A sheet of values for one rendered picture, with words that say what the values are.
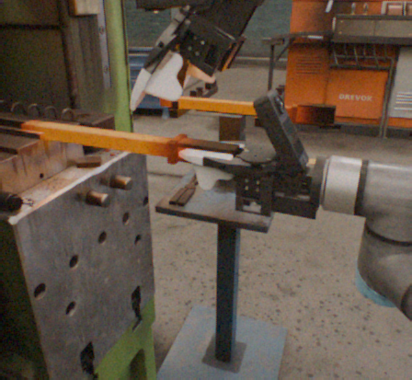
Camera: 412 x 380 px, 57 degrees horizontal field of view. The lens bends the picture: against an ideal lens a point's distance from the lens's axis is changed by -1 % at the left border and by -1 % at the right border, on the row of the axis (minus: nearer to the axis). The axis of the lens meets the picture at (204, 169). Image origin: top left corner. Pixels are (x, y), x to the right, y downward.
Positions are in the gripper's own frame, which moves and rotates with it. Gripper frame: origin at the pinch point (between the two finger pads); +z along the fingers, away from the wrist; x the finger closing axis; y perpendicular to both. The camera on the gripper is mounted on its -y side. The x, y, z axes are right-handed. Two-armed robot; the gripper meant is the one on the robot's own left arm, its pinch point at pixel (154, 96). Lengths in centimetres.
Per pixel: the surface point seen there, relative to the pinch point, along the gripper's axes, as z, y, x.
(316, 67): 50, 6, 343
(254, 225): 27.4, 25.9, 27.3
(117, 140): 9.7, -2.1, -1.6
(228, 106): 8.4, 4.6, 33.4
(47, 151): 20.8, -13.6, -1.8
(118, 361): 67, 19, 3
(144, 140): 6.8, 2.0, -1.2
